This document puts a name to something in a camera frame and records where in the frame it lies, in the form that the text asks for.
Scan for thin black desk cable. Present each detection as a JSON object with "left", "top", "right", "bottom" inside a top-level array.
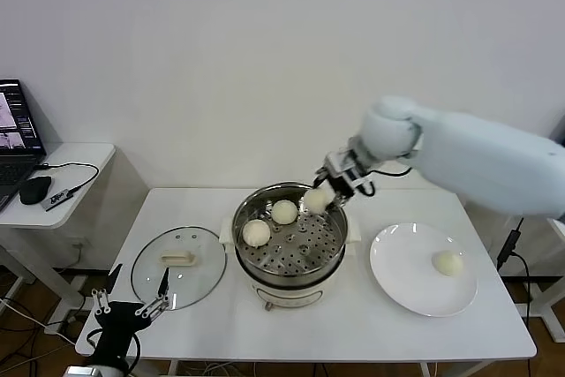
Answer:
[{"left": 37, "top": 161, "right": 100, "bottom": 196}]

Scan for glass lid with cream handle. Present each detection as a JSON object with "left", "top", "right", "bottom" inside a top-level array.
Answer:
[{"left": 131, "top": 225, "right": 228, "bottom": 311}]

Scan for cream electric cooker base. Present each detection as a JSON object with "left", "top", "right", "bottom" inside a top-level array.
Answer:
[{"left": 219, "top": 213, "right": 362, "bottom": 313}]

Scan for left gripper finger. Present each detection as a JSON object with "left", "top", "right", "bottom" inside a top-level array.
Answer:
[
  {"left": 135, "top": 267, "right": 172, "bottom": 319},
  {"left": 91, "top": 263, "right": 124, "bottom": 314}
]

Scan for stainless steel steamer basket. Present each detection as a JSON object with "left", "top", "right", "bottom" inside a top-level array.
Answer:
[{"left": 231, "top": 181, "right": 349, "bottom": 283}]

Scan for white steamed baozi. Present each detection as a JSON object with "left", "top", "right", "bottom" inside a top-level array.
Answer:
[
  {"left": 303, "top": 189, "right": 328, "bottom": 215},
  {"left": 431, "top": 250, "right": 465, "bottom": 277},
  {"left": 270, "top": 200, "right": 298, "bottom": 225},
  {"left": 242, "top": 219, "right": 271, "bottom": 249}
]

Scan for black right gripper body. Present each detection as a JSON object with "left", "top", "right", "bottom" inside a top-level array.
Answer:
[{"left": 324, "top": 147, "right": 377, "bottom": 198}]

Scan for white side table rounded corners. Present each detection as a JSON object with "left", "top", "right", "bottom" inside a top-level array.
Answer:
[{"left": 0, "top": 142, "right": 118, "bottom": 323}]

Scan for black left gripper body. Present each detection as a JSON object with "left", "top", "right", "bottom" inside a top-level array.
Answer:
[{"left": 90, "top": 301, "right": 147, "bottom": 366}]

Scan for black laptop with lit screen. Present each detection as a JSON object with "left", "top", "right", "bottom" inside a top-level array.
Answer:
[{"left": 0, "top": 79, "right": 48, "bottom": 213}]

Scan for white round plate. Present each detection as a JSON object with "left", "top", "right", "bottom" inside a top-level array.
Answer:
[{"left": 369, "top": 222, "right": 479, "bottom": 318}]

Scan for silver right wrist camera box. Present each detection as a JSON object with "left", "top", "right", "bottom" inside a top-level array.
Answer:
[{"left": 325, "top": 150, "right": 352, "bottom": 173}]

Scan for black power adapter with cable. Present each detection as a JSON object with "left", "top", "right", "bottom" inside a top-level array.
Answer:
[{"left": 494, "top": 217, "right": 533, "bottom": 320}]

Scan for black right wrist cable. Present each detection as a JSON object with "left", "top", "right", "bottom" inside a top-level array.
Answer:
[{"left": 365, "top": 163, "right": 412, "bottom": 198}]

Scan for white side table square corners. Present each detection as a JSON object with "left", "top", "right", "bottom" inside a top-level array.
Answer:
[{"left": 520, "top": 213, "right": 565, "bottom": 343}]

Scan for black computer mouse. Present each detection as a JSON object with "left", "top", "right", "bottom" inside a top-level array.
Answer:
[{"left": 19, "top": 176, "right": 53, "bottom": 206}]

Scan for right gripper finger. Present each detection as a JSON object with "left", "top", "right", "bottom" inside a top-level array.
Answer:
[
  {"left": 313, "top": 167, "right": 332, "bottom": 191},
  {"left": 326, "top": 189, "right": 352, "bottom": 210}
]

